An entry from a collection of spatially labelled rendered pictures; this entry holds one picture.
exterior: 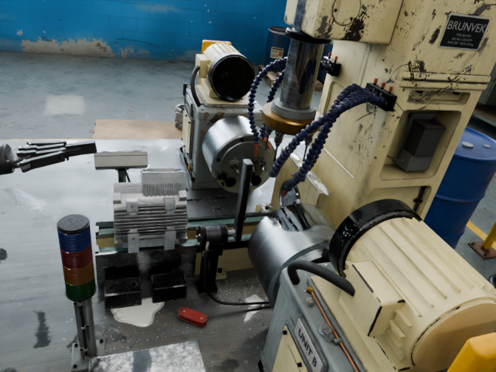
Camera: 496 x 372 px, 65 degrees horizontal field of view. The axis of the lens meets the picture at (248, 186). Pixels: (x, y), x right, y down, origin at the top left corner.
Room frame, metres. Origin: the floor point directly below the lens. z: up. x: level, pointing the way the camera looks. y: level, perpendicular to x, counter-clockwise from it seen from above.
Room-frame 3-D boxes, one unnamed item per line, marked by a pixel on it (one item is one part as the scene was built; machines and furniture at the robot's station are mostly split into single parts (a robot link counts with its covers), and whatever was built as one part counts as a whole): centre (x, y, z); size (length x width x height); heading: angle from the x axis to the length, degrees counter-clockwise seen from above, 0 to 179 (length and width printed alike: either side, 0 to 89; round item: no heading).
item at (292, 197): (1.11, -0.14, 1.02); 0.15 x 0.02 x 0.15; 22
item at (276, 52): (6.32, -0.55, 0.37); 1.20 x 0.80 x 0.74; 107
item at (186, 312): (0.76, 0.10, 0.81); 0.09 x 0.03 x 0.02; 74
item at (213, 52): (1.65, 0.21, 1.16); 0.33 x 0.26 x 0.42; 22
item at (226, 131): (1.41, 0.08, 1.04); 0.37 x 0.25 x 0.25; 22
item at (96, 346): (0.60, 0.33, 1.01); 0.08 x 0.08 x 0.42; 22
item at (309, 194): (1.14, -0.20, 0.97); 0.30 x 0.11 x 0.34; 22
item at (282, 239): (0.77, -0.18, 1.04); 0.41 x 0.25 x 0.25; 22
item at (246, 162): (0.90, 0.01, 1.12); 0.04 x 0.03 x 0.26; 112
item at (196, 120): (1.63, 0.17, 0.99); 0.35 x 0.31 x 0.37; 22
